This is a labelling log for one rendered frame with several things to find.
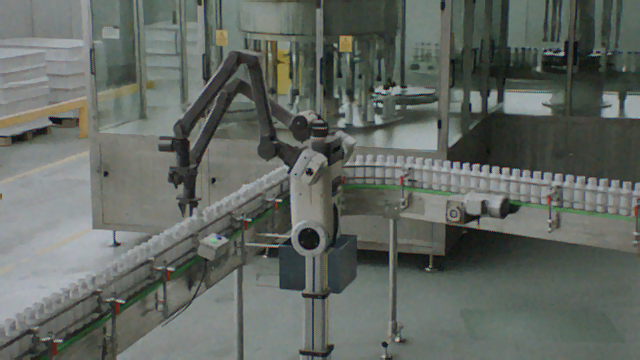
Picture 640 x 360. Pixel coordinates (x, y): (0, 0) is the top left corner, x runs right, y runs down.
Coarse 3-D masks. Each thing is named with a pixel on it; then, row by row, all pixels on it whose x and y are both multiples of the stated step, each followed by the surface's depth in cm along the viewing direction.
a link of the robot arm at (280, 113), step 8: (232, 80) 527; (240, 80) 526; (224, 88) 529; (232, 88) 528; (240, 88) 527; (248, 88) 527; (232, 96) 531; (248, 96) 528; (272, 104) 525; (272, 112) 526; (280, 112) 525; (288, 112) 526; (280, 120) 525; (288, 120) 524; (288, 128) 524; (296, 136) 522; (304, 136) 521
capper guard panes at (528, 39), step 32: (512, 0) 1015; (544, 0) 1008; (608, 0) 994; (512, 32) 1020; (544, 32) 1013; (576, 32) 1006; (608, 32) 999; (512, 64) 1025; (544, 64) 1018; (608, 64) 1003; (512, 96) 1030; (544, 96) 1023; (576, 96) 1015; (608, 96) 1008
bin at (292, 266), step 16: (288, 240) 596; (352, 240) 594; (288, 256) 583; (304, 256) 580; (336, 256) 575; (352, 256) 597; (288, 272) 584; (304, 272) 582; (336, 272) 577; (352, 272) 599; (288, 288) 586; (304, 288) 583; (336, 288) 578
